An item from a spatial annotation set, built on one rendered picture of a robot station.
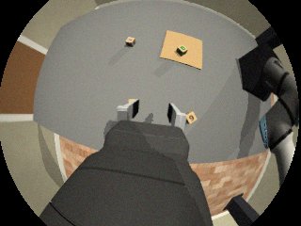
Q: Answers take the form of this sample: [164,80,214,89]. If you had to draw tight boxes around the tan flat mat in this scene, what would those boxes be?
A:
[160,31,202,70]

